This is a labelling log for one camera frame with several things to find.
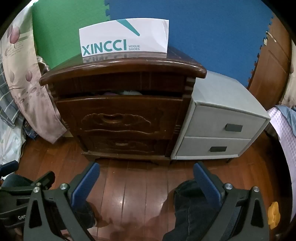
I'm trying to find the grey two-drawer nightstand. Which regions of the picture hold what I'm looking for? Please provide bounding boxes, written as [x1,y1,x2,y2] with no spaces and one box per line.
[171,71,270,160]

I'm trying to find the upper carved wooden drawer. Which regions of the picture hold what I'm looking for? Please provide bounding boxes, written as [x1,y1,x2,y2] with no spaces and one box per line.
[57,95,182,140]

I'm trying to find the clothes inside drawer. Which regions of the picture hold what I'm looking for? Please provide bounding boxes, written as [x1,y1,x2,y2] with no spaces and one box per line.
[103,90,142,95]

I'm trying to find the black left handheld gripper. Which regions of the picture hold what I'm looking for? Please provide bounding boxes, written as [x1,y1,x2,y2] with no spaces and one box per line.
[1,160,55,230]

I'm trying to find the yellow plastic knob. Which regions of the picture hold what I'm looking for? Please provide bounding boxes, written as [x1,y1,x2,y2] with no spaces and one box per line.
[267,201,280,230]

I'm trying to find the dark jeans leg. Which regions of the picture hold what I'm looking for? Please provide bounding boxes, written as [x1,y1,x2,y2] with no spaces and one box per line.
[163,179,220,240]

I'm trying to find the lavender waffle bed cover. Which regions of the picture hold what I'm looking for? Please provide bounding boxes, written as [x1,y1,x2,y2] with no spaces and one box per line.
[268,105,295,219]

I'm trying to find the grey plaid cloth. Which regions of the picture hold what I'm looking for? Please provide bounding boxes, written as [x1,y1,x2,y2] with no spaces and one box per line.
[0,61,20,128]

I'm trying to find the dark carved wooden nightstand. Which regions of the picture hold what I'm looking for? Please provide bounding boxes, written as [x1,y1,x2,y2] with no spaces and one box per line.
[40,47,207,165]

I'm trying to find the brown wooden door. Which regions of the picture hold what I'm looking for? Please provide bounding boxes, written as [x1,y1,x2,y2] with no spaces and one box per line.
[247,16,292,110]

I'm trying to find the floral beige curtain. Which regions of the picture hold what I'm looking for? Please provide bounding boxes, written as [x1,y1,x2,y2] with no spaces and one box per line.
[1,6,66,144]

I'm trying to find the white XINCCI shoe box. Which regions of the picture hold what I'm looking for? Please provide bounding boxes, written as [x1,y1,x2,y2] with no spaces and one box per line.
[79,18,169,57]

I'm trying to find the blue foam wall mat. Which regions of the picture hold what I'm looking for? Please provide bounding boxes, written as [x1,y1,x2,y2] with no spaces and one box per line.
[105,0,273,86]

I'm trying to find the green foam wall mat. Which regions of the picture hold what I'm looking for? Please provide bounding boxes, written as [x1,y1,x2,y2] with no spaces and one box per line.
[32,0,110,68]

